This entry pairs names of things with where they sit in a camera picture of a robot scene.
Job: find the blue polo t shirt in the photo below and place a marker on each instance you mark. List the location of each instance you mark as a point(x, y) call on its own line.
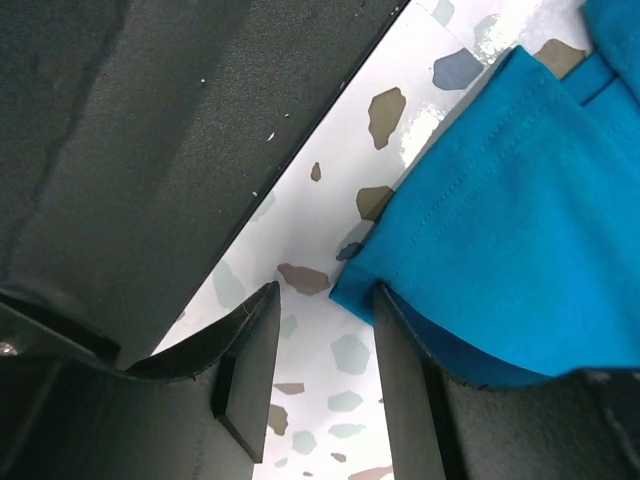
point(515, 239)

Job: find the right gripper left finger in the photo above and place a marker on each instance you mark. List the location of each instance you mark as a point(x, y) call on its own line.
point(197, 410)

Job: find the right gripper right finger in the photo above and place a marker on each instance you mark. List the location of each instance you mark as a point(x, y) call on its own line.
point(455, 412)

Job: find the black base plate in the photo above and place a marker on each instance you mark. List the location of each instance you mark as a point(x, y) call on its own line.
point(137, 138)

